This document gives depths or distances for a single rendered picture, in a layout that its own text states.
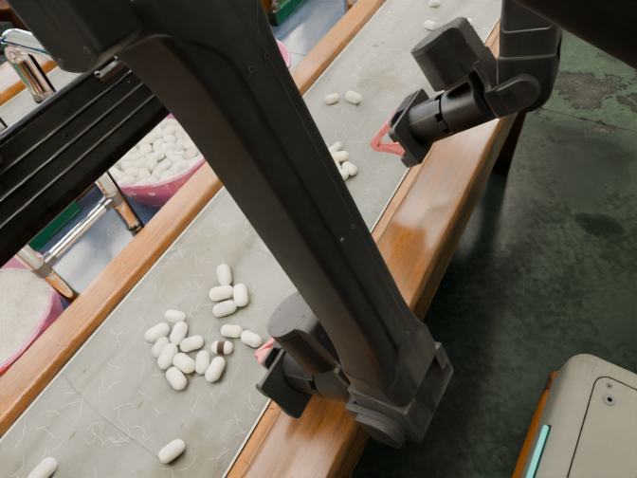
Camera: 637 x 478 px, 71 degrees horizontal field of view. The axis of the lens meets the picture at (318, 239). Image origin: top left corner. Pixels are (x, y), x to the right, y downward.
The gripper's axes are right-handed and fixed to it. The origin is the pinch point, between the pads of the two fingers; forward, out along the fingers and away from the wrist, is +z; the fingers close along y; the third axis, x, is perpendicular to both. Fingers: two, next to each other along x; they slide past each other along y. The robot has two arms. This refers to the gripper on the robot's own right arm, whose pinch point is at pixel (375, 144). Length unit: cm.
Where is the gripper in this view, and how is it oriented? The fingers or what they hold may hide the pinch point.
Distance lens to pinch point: 72.7
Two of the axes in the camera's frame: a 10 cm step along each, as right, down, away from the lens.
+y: -4.9, 7.2, -4.9
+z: -6.0, 1.3, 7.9
